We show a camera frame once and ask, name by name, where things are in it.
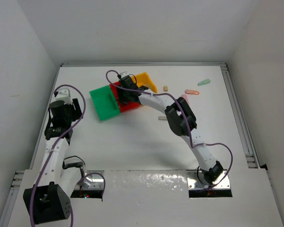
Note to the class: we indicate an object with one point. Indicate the yellow plastic bin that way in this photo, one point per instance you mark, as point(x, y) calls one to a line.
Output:
point(143, 79)

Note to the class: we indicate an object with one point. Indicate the pink marker pen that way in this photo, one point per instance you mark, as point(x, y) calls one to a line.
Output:
point(185, 97)

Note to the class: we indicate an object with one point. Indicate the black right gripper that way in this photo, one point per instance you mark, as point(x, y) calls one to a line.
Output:
point(124, 98)

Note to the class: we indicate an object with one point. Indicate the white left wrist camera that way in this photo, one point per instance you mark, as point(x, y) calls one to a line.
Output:
point(64, 95)

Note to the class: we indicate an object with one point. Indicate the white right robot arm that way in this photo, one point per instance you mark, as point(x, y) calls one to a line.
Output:
point(181, 120)

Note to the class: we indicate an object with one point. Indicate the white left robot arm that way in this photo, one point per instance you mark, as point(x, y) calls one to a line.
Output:
point(49, 198)

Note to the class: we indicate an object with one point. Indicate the aluminium frame rail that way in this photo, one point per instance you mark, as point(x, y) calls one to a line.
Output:
point(244, 133)

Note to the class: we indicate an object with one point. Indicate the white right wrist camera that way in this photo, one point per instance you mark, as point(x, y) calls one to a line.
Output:
point(125, 73)

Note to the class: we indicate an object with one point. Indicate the orange marker pen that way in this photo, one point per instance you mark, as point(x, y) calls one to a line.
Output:
point(191, 92)

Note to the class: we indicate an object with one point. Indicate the grey rectangular eraser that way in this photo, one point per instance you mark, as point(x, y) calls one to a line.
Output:
point(162, 118)

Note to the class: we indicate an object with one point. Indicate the green marker pen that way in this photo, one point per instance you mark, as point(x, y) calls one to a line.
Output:
point(203, 82)

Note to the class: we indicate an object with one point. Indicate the green plastic bin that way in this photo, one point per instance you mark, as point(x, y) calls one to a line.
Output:
point(105, 103)

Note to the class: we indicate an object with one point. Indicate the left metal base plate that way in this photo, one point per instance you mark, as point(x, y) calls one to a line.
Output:
point(92, 182)

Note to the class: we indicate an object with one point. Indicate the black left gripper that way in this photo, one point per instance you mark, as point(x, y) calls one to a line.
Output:
point(76, 108)

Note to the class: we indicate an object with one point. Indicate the metal base plate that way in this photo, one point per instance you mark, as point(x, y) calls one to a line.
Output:
point(92, 182)
point(196, 181)

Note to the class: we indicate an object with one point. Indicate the red plastic bin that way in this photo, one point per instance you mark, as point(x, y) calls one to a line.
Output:
point(130, 104)

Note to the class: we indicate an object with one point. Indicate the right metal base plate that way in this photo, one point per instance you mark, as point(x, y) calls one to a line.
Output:
point(196, 181)

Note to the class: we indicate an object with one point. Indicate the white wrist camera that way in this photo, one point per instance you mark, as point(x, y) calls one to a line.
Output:
point(64, 95)
point(125, 73)

